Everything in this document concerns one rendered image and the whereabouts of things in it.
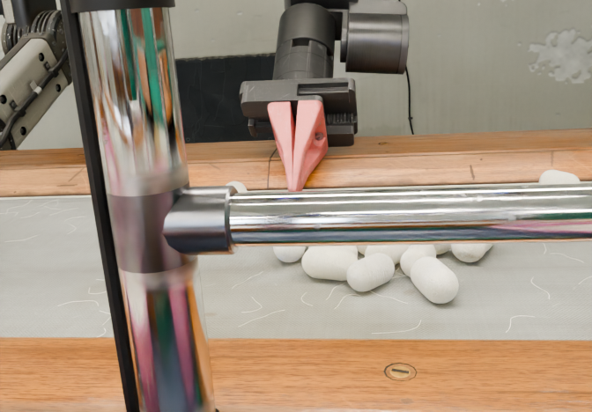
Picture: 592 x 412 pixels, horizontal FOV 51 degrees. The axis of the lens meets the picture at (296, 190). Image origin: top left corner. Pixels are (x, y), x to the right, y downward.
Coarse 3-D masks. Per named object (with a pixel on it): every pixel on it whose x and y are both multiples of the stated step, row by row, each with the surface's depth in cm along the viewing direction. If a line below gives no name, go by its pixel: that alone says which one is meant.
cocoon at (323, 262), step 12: (312, 252) 37; (324, 252) 36; (336, 252) 36; (348, 252) 36; (312, 264) 36; (324, 264) 36; (336, 264) 36; (348, 264) 36; (312, 276) 37; (324, 276) 36; (336, 276) 36
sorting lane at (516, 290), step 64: (0, 256) 44; (64, 256) 44; (256, 256) 41; (448, 256) 39; (512, 256) 38; (576, 256) 38; (0, 320) 34; (64, 320) 34; (256, 320) 33; (320, 320) 32; (384, 320) 32; (448, 320) 31; (512, 320) 31; (576, 320) 30
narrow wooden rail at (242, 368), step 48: (0, 384) 24; (48, 384) 24; (96, 384) 23; (240, 384) 23; (288, 384) 22; (336, 384) 22; (384, 384) 22; (432, 384) 22; (480, 384) 22; (528, 384) 22; (576, 384) 21
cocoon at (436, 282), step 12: (420, 264) 34; (432, 264) 33; (420, 276) 33; (432, 276) 32; (444, 276) 32; (420, 288) 33; (432, 288) 32; (444, 288) 32; (456, 288) 32; (432, 300) 33; (444, 300) 32
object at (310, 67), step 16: (288, 48) 57; (304, 48) 57; (320, 48) 57; (288, 64) 56; (304, 64) 56; (320, 64) 56; (272, 80) 54; (288, 80) 54; (304, 80) 54; (320, 80) 54; (336, 80) 54; (352, 80) 53; (240, 96) 55; (336, 96) 54; (352, 96) 54; (336, 112) 57; (352, 112) 57; (256, 128) 58
